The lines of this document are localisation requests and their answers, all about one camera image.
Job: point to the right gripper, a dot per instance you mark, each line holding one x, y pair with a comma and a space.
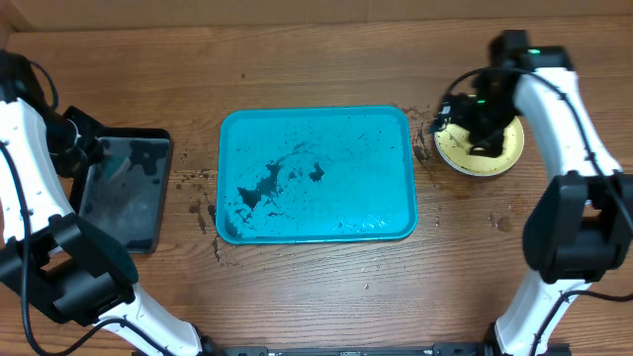
484, 136

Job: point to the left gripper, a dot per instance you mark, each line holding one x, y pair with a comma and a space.
95, 143

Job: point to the green rimmed plate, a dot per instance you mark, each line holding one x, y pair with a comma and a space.
453, 146

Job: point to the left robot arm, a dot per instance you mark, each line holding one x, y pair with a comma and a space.
56, 262

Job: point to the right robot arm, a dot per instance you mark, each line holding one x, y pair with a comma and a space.
582, 225

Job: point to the black rectangular water tray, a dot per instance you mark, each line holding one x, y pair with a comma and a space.
124, 194

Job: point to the teal plastic tray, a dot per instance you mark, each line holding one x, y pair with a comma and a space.
315, 175

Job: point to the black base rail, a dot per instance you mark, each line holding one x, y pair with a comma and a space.
437, 349

